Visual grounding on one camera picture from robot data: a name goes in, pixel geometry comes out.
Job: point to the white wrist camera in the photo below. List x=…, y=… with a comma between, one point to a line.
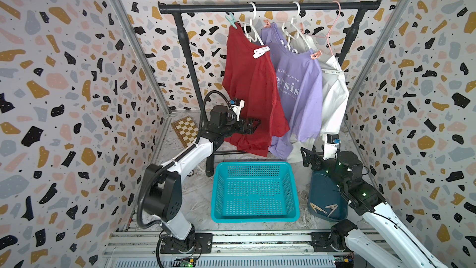
x=331, y=146
x=236, y=106

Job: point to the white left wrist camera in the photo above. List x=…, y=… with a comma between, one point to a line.
x=236, y=106

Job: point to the aluminium corner profile right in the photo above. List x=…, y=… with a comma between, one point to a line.
x=380, y=44

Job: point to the white plastic hangers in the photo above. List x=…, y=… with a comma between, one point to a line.
x=296, y=42

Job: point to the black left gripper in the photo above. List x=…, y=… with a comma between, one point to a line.
x=250, y=129

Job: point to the aluminium corner profile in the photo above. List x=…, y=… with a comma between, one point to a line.
x=380, y=44
x=140, y=54

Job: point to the aluminium corner profile left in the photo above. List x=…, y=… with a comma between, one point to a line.
x=140, y=54

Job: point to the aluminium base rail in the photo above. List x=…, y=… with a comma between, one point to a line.
x=227, y=249

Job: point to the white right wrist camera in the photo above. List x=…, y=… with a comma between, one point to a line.
x=331, y=146

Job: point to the teal laundry basket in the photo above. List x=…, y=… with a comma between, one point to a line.
x=254, y=191

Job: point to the dark grey clothes rack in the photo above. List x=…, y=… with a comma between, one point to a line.
x=176, y=10

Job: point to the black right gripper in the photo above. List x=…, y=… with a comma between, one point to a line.
x=312, y=157

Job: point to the red garment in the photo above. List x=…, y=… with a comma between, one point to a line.
x=254, y=81

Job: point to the purple garment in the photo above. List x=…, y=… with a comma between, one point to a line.
x=299, y=84

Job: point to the wooden chessboard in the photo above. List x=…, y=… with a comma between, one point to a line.
x=186, y=130

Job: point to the white printed t-shirt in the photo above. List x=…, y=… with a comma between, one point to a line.
x=335, y=98

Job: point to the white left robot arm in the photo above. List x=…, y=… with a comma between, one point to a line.
x=159, y=200

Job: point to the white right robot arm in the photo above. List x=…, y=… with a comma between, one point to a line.
x=345, y=171

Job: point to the dark teal clothespin bin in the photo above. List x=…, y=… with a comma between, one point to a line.
x=325, y=200

